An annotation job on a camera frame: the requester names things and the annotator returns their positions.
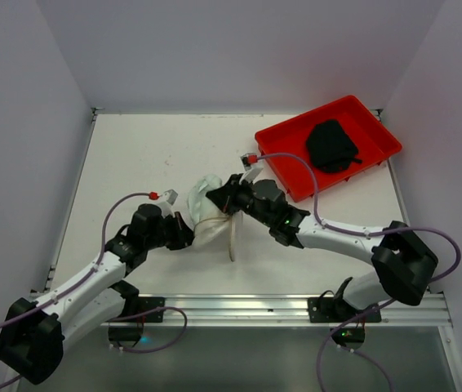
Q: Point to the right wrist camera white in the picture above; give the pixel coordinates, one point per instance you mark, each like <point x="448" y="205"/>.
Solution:
<point x="253" y="166"/>

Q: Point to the black bra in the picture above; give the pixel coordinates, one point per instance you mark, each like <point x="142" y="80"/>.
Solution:
<point x="330" y="148"/>

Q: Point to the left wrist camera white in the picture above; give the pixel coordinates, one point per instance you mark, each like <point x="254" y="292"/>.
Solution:
<point x="165" y="201"/>

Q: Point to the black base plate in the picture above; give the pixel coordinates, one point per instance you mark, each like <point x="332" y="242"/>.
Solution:
<point x="331" y="307"/>
<point x="149" y="306"/>

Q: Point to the white mesh laundry bag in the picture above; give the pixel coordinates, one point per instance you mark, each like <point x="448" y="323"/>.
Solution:
<point x="211" y="228"/>

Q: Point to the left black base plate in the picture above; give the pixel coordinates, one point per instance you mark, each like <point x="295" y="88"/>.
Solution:
<point x="149" y="306"/>

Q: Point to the pale green bra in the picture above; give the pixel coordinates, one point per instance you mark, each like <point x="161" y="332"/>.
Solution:
<point x="200" y="207"/>

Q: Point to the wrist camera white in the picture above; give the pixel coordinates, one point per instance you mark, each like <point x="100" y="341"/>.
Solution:
<point x="253" y="166"/>
<point x="165" y="201"/>

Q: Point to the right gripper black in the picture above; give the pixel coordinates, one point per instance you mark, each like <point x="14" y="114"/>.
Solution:
<point x="226" y="196"/>

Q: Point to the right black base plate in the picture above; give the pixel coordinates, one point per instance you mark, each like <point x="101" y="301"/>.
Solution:
<point x="331" y="307"/>

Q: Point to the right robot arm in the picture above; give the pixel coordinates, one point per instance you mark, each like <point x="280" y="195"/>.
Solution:
<point x="402" y="264"/>

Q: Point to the red plastic tray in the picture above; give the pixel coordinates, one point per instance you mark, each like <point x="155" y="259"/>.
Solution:
<point x="374" y="142"/>

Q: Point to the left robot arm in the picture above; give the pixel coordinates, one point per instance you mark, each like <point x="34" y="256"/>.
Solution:
<point x="38" y="332"/>

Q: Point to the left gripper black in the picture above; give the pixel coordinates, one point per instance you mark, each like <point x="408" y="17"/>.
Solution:
<point x="179" y="233"/>

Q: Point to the aluminium mounting rail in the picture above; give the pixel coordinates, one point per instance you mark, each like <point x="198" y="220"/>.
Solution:
<point x="240" y="311"/>

